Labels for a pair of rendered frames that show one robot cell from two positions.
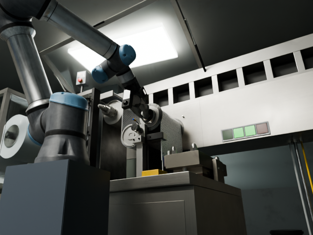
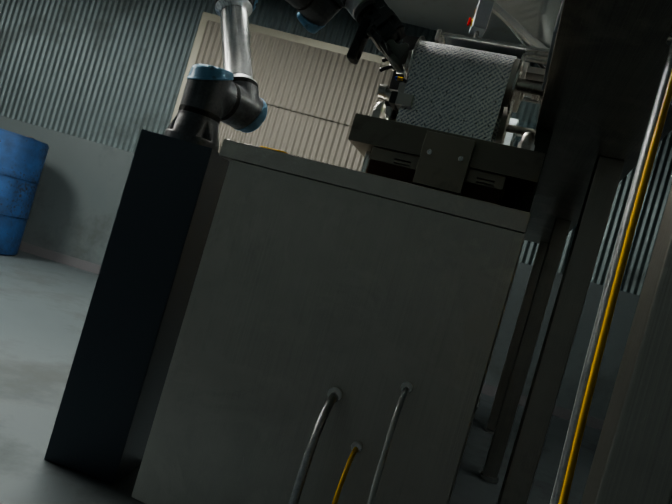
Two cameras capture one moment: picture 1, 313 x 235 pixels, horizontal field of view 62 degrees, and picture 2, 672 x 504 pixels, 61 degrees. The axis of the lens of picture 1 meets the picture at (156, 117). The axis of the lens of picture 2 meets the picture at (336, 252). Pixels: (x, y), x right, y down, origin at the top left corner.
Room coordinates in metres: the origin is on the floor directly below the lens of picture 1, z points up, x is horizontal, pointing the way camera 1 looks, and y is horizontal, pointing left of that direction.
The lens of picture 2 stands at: (0.83, -1.38, 0.72)
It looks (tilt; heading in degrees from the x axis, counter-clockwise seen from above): 1 degrees up; 76
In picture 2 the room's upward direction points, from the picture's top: 16 degrees clockwise
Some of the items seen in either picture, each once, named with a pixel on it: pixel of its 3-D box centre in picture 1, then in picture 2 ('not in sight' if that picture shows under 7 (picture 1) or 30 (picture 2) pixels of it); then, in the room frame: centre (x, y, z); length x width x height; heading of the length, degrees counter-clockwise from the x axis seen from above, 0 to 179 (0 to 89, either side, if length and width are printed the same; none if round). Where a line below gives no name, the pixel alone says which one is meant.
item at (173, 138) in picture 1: (172, 146); (445, 119); (1.31, -0.08, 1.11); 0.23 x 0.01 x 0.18; 150
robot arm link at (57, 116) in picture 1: (67, 115); (209, 90); (0.75, 0.28, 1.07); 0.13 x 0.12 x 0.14; 42
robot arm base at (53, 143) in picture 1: (64, 152); (195, 129); (0.74, 0.27, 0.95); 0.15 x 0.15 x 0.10
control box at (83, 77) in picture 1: (82, 78); (478, 17); (1.53, 0.49, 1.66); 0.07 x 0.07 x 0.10; 75
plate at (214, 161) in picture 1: (219, 172); (443, 162); (1.25, -0.29, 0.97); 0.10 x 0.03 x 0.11; 150
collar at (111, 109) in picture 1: (109, 110); not in sight; (1.34, 0.26, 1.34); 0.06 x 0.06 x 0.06; 60
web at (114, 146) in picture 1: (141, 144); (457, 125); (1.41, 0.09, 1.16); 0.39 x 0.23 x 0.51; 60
